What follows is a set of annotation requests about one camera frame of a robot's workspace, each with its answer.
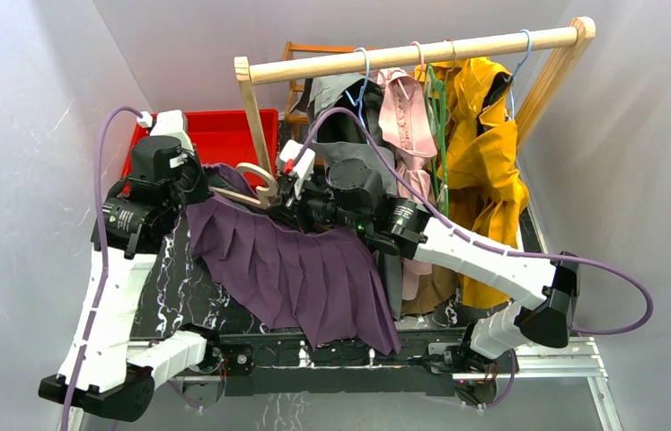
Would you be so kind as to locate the pink skirt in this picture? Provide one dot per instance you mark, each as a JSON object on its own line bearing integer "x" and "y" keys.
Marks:
{"x": 404, "y": 123}

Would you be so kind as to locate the blue wire hanger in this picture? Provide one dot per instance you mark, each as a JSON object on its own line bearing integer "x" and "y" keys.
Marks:
{"x": 359, "y": 102}

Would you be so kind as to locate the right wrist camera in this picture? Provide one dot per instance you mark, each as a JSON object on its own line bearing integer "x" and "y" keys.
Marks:
{"x": 297, "y": 161}

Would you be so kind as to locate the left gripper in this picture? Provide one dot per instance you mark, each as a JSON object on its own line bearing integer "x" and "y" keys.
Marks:
{"x": 197, "y": 180}

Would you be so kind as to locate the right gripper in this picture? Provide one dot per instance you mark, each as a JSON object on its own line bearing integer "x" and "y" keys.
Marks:
{"x": 292, "y": 210}

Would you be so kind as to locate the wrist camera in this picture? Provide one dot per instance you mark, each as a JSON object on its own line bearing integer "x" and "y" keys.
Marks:
{"x": 172, "y": 123}
{"x": 297, "y": 161}

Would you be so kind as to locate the beige wooden hanger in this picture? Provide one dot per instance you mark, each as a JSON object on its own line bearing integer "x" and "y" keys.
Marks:
{"x": 246, "y": 183}

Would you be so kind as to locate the brown skirt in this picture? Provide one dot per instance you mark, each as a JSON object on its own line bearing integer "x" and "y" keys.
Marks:
{"x": 434, "y": 289}

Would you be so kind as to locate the light blue hanger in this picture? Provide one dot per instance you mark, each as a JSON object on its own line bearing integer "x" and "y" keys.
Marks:
{"x": 511, "y": 80}

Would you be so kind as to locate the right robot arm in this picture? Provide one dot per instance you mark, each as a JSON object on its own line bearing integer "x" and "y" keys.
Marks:
{"x": 544, "y": 290}

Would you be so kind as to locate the yellow skirt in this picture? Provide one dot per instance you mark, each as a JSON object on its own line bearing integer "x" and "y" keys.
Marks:
{"x": 486, "y": 193}

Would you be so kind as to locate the grey pleated skirt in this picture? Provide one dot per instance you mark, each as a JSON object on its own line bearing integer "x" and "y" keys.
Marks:
{"x": 351, "y": 155}

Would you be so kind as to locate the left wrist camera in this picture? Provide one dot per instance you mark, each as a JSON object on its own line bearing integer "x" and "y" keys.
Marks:
{"x": 172, "y": 123}

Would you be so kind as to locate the wooden clothes rack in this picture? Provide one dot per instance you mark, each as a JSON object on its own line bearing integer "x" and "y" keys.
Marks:
{"x": 568, "y": 44}

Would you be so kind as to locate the purple pleated skirt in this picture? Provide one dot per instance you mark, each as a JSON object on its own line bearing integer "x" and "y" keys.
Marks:
{"x": 326, "y": 284}

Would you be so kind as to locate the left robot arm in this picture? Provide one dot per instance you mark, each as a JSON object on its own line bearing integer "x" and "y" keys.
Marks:
{"x": 99, "y": 376}

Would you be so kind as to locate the orange wooden shelf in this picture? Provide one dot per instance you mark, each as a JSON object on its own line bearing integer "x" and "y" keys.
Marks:
{"x": 294, "y": 117}

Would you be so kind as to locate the green hanger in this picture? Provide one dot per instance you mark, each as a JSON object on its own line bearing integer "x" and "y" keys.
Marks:
{"x": 435, "y": 100}

